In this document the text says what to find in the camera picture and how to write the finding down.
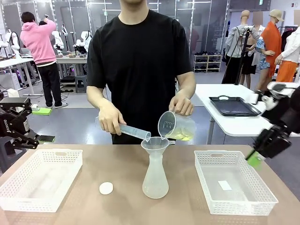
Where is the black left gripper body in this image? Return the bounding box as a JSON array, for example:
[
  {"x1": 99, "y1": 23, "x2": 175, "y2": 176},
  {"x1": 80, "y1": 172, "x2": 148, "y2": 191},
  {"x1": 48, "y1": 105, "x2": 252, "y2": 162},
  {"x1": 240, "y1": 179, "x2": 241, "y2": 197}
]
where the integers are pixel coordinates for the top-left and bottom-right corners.
[{"x1": 0, "y1": 110, "x2": 30, "y2": 139}]

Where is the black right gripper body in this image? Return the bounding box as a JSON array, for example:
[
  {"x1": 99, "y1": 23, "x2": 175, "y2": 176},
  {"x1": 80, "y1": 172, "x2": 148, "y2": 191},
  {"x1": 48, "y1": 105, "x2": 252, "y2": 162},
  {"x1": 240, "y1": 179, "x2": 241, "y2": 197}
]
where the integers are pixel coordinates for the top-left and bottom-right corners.
[{"x1": 271, "y1": 90, "x2": 300, "y2": 137}]

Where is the white perforated plastic basket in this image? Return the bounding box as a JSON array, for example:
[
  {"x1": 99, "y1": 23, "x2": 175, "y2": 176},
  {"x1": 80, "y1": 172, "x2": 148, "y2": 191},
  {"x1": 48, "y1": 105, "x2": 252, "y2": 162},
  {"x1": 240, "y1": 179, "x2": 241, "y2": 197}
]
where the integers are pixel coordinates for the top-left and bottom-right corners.
[
  {"x1": 0, "y1": 149, "x2": 83, "y2": 213},
  {"x1": 194, "y1": 150, "x2": 279, "y2": 216}
]

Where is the white round flask cap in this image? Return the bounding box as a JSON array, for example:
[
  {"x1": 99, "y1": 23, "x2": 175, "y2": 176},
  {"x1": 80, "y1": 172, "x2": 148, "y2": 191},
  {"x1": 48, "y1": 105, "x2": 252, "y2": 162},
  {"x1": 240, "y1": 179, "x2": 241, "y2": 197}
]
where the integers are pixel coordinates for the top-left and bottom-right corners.
[{"x1": 99, "y1": 181, "x2": 114, "y2": 195}]

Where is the clear plastic measuring jug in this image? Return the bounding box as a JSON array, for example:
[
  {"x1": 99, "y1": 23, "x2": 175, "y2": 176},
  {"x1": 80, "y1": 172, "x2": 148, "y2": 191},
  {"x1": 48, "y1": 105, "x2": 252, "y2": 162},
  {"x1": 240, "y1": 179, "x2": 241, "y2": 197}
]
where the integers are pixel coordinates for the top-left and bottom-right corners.
[{"x1": 158, "y1": 111, "x2": 196, "y2": 142}]

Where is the clear plastic graduated cylinder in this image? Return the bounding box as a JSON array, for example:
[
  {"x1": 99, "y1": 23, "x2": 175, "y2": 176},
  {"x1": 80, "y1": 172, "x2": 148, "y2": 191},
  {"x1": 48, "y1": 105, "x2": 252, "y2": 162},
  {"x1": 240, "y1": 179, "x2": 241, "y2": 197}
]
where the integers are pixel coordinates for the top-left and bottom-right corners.
[{"x1": 95, "y1": 116, "x2": 152, "y2": 142}]

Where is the translucent plastic funnel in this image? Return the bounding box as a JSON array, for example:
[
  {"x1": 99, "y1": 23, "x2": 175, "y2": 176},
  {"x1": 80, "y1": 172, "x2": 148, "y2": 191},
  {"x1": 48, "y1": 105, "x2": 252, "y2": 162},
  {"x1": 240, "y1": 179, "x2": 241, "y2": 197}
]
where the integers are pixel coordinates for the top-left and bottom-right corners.
[{"x1": 141, "y1": 137, "x2": 176, "y2": 157}]

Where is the translucent plastic conical flask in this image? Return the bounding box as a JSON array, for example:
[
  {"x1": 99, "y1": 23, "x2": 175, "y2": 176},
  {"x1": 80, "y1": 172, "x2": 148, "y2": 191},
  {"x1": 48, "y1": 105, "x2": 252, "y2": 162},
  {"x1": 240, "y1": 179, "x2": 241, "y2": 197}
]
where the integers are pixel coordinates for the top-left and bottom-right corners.
[{"x1": 142, "y1": 152, "x2": 169, "y2": 199}]

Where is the person's right forearm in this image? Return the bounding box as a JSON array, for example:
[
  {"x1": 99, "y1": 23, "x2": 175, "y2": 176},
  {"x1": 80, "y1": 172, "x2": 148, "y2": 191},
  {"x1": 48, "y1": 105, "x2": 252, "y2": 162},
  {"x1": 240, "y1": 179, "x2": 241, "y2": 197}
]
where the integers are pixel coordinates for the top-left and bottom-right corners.
[{"x1": 86, "y1": 85, "x2": 118, "y2": 118}]

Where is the person's left forearm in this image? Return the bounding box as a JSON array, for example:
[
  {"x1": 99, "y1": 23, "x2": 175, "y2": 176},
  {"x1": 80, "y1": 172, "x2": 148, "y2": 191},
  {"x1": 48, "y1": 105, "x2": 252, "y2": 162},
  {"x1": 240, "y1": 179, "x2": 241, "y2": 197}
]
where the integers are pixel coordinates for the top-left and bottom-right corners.
[{"x1": 174, "y1": 71, "x2": 196, "y2": 101}]

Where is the person's right hand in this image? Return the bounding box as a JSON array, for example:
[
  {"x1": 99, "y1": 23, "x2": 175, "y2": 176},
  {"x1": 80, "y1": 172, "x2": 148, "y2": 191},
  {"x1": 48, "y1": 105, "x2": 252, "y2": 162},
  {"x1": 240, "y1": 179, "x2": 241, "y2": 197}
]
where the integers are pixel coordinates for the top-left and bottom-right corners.
[{"x1": 98, "y1": 107, "x2": 128, "y2": 136}]

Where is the person's left hand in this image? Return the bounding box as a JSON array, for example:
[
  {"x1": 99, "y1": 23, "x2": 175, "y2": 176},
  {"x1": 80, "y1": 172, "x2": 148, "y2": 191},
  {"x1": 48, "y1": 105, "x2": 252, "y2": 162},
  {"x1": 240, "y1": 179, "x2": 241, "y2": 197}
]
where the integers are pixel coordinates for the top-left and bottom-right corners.
[{"x1": 168, "y1": 94, "x2": 195, "y2": 117}]

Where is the white office desk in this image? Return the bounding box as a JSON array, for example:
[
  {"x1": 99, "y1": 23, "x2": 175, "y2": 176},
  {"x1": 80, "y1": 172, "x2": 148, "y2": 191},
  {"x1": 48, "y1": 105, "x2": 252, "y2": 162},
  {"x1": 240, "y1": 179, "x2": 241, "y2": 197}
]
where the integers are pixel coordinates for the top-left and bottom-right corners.
[{"x1": 0, "y1": 57, "x2": 44, "y2": 97}]

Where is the mannequin in orange trousers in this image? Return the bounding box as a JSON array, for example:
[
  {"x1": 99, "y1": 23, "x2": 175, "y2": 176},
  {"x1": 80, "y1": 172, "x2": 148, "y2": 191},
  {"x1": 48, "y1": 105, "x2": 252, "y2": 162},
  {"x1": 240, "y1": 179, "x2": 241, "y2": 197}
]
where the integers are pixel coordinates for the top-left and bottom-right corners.
[{"x1": 274, "y1": 23, "x2": 300, "y2": 83}]

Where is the white side table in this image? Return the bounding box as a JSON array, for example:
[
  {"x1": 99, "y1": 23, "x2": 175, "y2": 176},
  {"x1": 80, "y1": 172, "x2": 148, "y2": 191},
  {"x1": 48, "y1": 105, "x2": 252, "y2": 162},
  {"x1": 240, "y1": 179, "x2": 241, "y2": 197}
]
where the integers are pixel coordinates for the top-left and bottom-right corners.
[{"x1": 194, "y1": 83, "x2": 300, "y2": 145}]

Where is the black plastic tray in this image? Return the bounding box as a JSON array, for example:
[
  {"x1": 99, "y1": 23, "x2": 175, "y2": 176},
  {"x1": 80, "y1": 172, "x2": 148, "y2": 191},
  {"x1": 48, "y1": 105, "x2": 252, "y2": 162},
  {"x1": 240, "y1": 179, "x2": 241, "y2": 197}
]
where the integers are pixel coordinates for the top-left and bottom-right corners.
[{"x1": 209, "y1": 96, "x2": 262, "y2": 117}]

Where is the person in pink hoodie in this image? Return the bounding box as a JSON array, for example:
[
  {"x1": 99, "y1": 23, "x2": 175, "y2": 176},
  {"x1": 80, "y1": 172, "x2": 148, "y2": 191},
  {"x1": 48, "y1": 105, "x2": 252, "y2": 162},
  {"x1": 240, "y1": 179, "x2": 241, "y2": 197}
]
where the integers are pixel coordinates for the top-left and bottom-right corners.
[{"x1": 20, "y1": 11, "x2": 63, "y2": 109}]

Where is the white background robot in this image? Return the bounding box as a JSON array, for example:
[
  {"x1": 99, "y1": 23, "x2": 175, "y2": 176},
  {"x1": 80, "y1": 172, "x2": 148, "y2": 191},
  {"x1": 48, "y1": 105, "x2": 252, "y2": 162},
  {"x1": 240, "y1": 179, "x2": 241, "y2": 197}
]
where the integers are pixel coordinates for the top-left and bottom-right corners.
[
  {"x1": 51, "y1": 30, "x2": 64, "y2": 56},
  {"x1": 4, "y1": 29, "x2": 22, "y2": 59}
]

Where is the grey work desk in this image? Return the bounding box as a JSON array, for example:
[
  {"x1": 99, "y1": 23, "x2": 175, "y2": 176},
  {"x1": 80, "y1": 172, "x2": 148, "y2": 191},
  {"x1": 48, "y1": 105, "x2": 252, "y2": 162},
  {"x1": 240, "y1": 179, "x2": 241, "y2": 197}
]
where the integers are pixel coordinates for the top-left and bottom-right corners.
[{"x1": 56, "y1": 55, "x2": 89, "y2": 80}]

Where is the mannequin in blue floral dress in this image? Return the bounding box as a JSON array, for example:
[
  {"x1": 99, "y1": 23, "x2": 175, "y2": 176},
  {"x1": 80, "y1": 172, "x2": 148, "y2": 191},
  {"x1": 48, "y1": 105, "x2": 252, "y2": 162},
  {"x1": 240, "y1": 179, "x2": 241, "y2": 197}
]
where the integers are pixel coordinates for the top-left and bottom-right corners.
[{"x1": 252, "y1": 11, "x2": 270, "y2": 75}]

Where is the mannequin in orange dress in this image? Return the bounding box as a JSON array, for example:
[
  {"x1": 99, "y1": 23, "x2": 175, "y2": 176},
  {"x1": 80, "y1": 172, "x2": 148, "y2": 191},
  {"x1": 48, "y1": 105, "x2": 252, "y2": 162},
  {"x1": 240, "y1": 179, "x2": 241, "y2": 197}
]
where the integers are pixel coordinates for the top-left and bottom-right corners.
[{"x1": 255, "y1": 9, "x2": 285, "y2": 92}]

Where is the clothes rack with garments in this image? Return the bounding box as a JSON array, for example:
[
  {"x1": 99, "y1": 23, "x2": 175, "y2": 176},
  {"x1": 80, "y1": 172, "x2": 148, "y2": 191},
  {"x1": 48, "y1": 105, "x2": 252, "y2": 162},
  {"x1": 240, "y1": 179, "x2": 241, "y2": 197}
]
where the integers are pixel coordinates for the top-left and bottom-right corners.
[{"x1": 277, "y1": 25, "x2": 300, "y2": 47}]

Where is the mannequin in grey shirt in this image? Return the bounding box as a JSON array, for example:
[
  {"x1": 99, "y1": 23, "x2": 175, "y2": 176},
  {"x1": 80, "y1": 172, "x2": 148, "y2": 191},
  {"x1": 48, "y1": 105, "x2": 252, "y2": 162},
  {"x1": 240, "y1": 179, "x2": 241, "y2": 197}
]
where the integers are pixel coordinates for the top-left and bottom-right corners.
[{"x1": 221, "y1": 10, "x2": 261, "y2": 85}]

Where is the white humanoid robot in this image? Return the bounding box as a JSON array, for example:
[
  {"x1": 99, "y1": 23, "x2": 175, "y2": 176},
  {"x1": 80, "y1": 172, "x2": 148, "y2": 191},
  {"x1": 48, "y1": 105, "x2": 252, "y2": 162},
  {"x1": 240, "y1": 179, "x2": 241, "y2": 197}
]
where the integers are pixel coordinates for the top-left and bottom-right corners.
[{"x1": 75, "y1": 30, "x2": 92, "y2": 54}]

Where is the white shoe rack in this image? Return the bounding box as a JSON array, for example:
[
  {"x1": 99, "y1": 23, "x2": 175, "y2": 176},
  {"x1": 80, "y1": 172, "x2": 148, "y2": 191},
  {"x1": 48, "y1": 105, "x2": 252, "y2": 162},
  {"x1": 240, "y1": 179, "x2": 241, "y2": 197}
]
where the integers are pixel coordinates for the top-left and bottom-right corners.
[{"x1": 193, "y1": 52, "x2": 223, "y2": 73}]

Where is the person in black t-shirt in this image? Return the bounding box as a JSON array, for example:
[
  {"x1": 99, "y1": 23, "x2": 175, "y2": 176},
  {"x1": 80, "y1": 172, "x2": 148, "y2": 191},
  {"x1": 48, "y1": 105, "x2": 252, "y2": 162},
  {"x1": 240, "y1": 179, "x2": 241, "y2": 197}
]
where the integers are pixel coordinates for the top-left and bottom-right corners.
[{"x1": 86, "y1": 0, "x2": 196, "y2": 145}]

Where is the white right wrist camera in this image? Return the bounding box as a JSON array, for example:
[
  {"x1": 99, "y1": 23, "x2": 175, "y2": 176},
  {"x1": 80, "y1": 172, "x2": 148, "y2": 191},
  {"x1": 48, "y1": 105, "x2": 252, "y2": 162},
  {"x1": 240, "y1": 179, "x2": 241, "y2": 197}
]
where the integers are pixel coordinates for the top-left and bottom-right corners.
[{"x1": 255, "y1": 82, "x2": 300, "y2": 111}]

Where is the black camera tripod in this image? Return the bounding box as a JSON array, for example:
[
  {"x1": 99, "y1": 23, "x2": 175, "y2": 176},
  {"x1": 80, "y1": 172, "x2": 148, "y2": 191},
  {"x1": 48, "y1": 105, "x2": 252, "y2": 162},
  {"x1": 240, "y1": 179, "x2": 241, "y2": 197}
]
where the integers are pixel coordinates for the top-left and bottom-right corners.
[{"x1": 234, "y1": 25, "x2": 253, "y2": 85}]

